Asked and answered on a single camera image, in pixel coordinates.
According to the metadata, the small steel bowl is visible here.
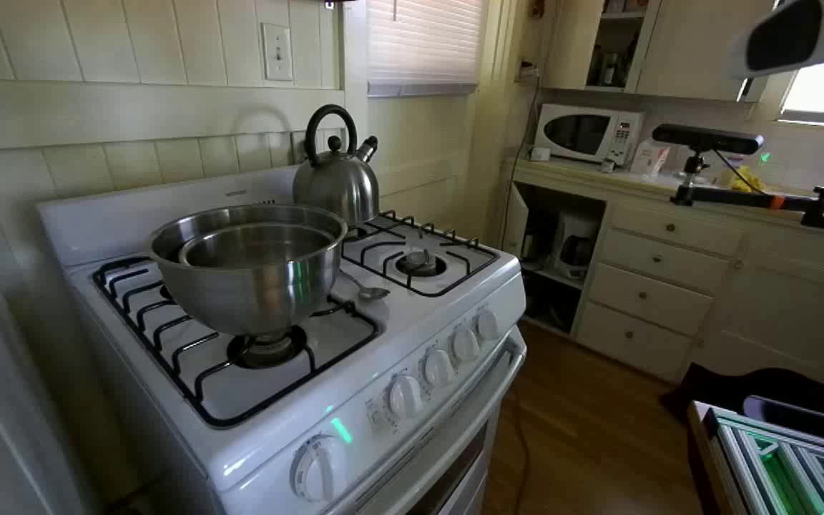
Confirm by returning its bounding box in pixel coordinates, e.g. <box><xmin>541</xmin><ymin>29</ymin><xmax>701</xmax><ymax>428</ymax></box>
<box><xmin>181</xmin><ymin>222</ymin><xmax>333</xmax><ymax>269</ymax></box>

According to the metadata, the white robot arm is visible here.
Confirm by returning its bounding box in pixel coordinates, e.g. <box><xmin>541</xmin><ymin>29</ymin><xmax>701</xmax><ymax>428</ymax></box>
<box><xmin>729</xmin><ymin>0</ymin><xmax>824</xmax><ymax>77</ymax></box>

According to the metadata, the metal spoon on stove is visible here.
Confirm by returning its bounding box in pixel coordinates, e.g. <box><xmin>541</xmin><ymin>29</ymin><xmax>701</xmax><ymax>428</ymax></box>
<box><xmin>337</xmin><ymin>269</ymin><xmax>389</xmax><ymax>302</ymax></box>

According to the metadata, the white gas stove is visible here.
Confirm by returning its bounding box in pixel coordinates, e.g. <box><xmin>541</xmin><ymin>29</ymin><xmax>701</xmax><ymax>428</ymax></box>
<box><xmin>37</xmin><ymin>165</ymin><xmax>528</xmax><ymax>515</ymax></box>

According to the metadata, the large steel mixing bowl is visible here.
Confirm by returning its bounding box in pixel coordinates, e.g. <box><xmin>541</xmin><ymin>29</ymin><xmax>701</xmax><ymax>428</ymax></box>
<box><xmin>150</xmin><ymin>202</ymin><xmax>349</xmax><ymax>336</ymax></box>

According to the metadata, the right black burner grate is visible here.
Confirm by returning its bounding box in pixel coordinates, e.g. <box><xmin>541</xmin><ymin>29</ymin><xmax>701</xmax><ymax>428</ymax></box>
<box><xmin>343</xmin><ymin>210</ymin><xmax>499</xmax><ymax>298</ymax></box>

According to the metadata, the black burner grate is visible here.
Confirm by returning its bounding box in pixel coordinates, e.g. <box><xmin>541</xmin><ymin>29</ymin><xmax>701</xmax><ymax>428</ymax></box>
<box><xmin>343</xmin><ymin>210</ymin><xmax>499</xmax><ymax>298</ymax></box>
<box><xmin>91</xmin><ymin>258</ymin><xmax>380</xmax><ymax>425</ymax></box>

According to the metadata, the white microwave oven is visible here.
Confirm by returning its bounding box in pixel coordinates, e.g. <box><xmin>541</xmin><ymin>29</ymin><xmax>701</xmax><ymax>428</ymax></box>
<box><xmin>536</xmin><ymin>102</ymin><xmax>644</xmax><ymax>167</ymax></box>

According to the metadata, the left black burner grate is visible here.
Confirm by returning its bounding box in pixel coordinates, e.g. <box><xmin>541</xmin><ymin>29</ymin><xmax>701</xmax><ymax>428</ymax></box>
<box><xmin>91</xmin><ymin>258</ymin><xmax>380</xmax><ymax>425</ymax></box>

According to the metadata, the white kitchen drawer cabinet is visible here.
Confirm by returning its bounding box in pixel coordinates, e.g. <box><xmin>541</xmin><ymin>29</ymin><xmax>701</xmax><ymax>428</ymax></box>
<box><xmin>505</xmin><ymin>159</ymin><xmax>824</xmax><ymax>381</ymax></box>

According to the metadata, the steel kettle black handle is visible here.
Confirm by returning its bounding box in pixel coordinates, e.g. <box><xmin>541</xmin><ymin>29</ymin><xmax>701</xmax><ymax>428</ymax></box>
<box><xmin>292</xmin><ymin>102</ymin><xmax>380</xmax><ymax>225</ymax></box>

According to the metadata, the white wall light switch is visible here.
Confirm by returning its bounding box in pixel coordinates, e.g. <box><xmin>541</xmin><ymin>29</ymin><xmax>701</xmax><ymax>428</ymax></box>
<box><xmin>260</xmin><ymin>23</ymin><xmax>292</xmax><ymax>82</ymax></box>

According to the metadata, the white upper wall cabinet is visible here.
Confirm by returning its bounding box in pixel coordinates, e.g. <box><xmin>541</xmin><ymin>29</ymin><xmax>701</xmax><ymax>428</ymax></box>
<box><xmin>543</xmin><ymin>0</ymin><xmax>779</xmax><ymax>102</ymax></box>

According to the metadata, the black stereo camera bar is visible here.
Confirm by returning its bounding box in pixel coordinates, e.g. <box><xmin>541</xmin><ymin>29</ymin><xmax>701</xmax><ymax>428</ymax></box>
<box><xmin>654</xmin><ymin>122</ymin><xmax>764</xmax><ymax>153</ymax></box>

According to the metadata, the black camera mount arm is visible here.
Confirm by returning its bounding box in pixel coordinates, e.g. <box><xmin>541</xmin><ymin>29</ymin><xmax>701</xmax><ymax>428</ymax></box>
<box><xmin>672</xmin><ymin>153</ymin><xmax>824</xmax><ymax>227</ymax></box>

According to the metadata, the metal frame robot stand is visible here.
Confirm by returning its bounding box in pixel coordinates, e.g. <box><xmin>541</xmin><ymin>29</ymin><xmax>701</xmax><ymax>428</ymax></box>
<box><xmin>688</xmin><ymin>393</ymin><xmax>824</xmax><ymax>515</ymax></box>

